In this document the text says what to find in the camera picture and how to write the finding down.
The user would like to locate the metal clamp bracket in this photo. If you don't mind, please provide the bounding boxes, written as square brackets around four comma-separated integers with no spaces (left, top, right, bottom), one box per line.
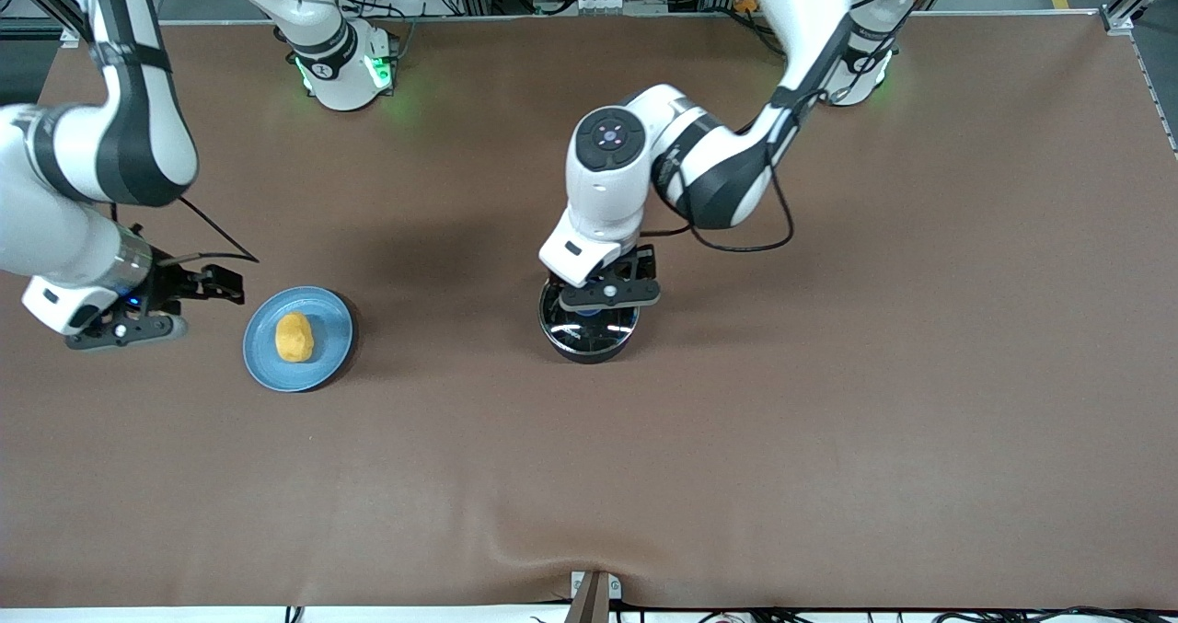
[563,570,624,623]

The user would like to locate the glass lid with blue knob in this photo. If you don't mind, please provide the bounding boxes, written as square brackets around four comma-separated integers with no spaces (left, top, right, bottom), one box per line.
[539,278,640,350]

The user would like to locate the brown table mat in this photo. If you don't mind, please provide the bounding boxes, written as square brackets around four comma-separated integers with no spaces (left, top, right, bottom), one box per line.
[0,11,1178,611]

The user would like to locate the black pot with blue handle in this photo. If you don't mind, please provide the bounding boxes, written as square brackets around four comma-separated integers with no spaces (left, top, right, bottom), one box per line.
[537,275,641,365]

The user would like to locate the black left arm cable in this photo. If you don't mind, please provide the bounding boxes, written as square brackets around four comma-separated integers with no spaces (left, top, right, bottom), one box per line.
[640,0,921,255]

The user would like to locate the diagonal aluminium frame bars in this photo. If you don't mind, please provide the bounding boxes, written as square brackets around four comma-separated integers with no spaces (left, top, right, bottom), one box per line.
[0,0,102,40]

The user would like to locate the blue plate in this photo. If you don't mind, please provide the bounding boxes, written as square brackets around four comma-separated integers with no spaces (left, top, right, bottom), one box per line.
[242,285,355,394]

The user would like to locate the white slotted device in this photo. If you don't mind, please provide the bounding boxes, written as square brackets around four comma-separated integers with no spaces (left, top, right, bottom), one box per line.
[534,0,629,16]

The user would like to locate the yellow potato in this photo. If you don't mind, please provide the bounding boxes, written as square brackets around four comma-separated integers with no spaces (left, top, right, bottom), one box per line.
[275,312,316,364]

